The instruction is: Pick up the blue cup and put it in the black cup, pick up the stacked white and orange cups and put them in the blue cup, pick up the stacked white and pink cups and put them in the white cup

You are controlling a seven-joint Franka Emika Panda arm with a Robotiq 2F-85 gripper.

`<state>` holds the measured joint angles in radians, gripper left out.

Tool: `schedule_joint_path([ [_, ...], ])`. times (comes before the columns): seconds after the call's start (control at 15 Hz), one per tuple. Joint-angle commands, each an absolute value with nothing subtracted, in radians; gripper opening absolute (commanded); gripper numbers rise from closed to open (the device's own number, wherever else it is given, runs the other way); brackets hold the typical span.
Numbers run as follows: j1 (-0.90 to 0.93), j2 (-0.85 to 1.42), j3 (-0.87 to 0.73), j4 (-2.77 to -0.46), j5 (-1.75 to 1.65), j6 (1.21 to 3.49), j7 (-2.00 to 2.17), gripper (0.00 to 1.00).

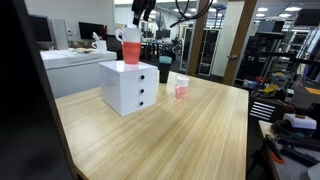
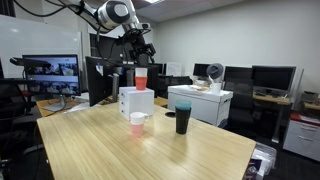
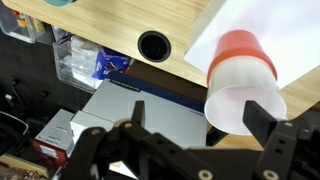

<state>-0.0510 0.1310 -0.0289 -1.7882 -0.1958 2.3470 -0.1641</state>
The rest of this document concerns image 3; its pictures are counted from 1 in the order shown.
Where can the blue Oreo package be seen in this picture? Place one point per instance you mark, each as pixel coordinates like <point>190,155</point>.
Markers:
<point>110,65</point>

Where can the orange plastic cup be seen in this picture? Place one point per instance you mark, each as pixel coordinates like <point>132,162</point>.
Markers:
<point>238,43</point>

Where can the translucent blue plastic cup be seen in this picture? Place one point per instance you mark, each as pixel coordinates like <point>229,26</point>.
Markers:
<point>58,2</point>

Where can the white three-drawer box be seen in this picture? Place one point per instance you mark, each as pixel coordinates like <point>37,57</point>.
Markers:
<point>283,23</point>

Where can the grey box with blue edge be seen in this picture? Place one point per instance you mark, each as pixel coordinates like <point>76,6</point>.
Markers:
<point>160,113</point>

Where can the tall white cup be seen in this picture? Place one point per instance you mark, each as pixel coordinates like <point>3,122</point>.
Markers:
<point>240,96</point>

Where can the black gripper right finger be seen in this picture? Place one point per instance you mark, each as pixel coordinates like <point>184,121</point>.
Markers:
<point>286,150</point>

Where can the clear plastic bin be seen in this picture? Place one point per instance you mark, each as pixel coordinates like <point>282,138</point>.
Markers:
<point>20,25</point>
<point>76,66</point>

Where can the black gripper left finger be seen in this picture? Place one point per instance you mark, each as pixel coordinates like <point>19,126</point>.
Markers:
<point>150,146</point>

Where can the black table grommet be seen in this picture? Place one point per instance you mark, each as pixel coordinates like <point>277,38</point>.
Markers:
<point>154,46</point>

